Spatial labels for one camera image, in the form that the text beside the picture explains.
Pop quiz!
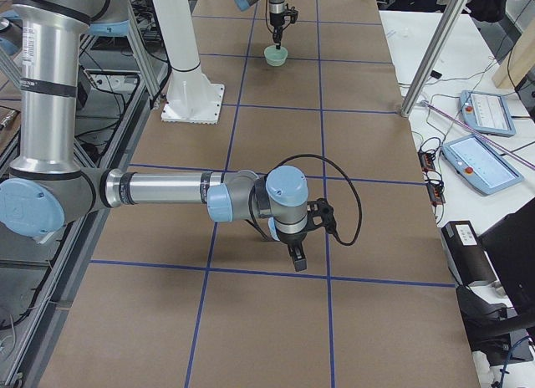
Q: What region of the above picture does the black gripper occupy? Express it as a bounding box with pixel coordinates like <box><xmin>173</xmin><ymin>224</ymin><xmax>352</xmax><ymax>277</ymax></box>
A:
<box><xmin>278</xmin><ymin>224</ymin><xmax>314</xmax><ymax>272</ymax></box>
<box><xmin>269</xmin><ymin>13</ymin><xmax>285</xmax><ymax>49</ymax></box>

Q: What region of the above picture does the mint green ceramic bowl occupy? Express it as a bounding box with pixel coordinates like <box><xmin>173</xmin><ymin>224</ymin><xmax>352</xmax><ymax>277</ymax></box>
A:
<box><xmin>263</xmin><ymin>45</ymin><xmax>288</xmax><ymax>67</ymax></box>

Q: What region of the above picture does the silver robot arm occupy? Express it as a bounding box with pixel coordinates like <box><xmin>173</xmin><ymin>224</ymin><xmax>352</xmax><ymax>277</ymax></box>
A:
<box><xmin>1</xmin><ymin>0</ymin><xmax>312</xmax><ymax>271</ymax></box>
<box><xmin>234</xmin><ymin>0</ymin><xmax>286</xmax><ymax>49</ymax></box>

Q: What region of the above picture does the brown paper table mat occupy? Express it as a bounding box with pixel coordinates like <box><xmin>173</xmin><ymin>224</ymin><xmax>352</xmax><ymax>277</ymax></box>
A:
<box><xmin>40</xmin><ymin>0</ymin><xmax>478</xmax><ymax>387</ymax></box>

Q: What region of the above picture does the black orange power strip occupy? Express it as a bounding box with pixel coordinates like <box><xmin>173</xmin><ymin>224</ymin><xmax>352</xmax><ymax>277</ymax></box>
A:
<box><xmin>418</xmin><ymin>150</ymin><xmax>446</xmax><ymax>207</ymax></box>

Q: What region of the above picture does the black box with label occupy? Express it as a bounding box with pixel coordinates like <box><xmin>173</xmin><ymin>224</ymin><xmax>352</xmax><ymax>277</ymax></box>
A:
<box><xmin>441</xmin><ymin>221</ymin><xmax>497</xmax><ymax>287</ymax></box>

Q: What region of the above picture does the near teach pendant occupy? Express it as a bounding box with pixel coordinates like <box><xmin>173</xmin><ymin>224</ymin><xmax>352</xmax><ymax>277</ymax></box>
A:
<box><xmin>441</xmin><ymin>135</ymin><xmax>523</xmax><ymax>196</ymax></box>

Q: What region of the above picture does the teach pendant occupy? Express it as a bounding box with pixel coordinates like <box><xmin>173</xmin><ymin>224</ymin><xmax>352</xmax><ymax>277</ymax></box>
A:
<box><xmin>441</xmin><ymin>135</ymin><xmax>523</xmax><ymax>196</ymax></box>
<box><xmin>459</xmin><ymin>90</ymin><xmax>516</xmax><ymax>137</ymax></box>

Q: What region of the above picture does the black computer monitor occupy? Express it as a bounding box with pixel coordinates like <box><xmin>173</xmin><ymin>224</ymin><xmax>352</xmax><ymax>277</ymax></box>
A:
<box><xmin>479</xmin><ymin>199</ymin><xmax>534</xmax><ymax>313</ymax></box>

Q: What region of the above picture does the far teach pendant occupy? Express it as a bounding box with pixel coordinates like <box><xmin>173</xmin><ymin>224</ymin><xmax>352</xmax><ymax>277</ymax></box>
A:
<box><xmin>459</xmin><ymin>90</ymin><xmax>516</xmax><ymax>137</ymax></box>

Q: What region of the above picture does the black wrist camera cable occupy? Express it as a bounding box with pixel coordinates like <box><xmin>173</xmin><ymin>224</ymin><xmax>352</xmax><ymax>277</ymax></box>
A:
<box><xmin>250</xmin><ymin>154</ymin><xmax>364</xmax><ymax>247</ymax></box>

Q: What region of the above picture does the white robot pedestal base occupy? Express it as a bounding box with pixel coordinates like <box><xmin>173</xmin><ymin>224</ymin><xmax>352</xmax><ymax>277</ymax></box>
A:
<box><xmin>152</xmin><ymin>0</ymin><xmax>225</xmax><ymax>125</ymax></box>

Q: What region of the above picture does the aluminium frame post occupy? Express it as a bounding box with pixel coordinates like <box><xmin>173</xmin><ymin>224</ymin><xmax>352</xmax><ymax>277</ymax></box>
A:
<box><xmin>400</xmin><ymin>0</ymin><xmax>468</xmax><ymax>118</ymax></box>

